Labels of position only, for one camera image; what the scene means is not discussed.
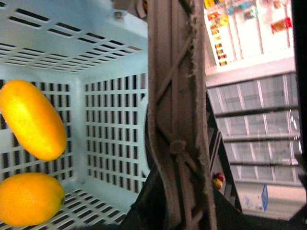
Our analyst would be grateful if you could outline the light blue plastic basket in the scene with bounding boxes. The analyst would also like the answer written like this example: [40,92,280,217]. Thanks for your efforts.
[0,0,150,230]

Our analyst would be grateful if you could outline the glass door display fridge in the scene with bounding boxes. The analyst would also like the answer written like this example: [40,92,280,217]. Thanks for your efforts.
[208,72,302,186]

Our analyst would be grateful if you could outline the red apples behind basket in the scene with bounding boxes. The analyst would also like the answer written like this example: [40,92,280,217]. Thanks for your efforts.
[213,172,225,190]

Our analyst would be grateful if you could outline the grey padded left gripper finger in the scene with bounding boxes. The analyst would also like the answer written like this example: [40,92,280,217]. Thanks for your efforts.
[148,0,217,230]

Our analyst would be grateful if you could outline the yellow mango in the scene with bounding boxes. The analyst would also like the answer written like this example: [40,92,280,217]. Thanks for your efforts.
[0,80,67,161]

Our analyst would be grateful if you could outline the yellow lemon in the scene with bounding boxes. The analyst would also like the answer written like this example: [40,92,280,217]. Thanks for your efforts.
[0,172,65,227]

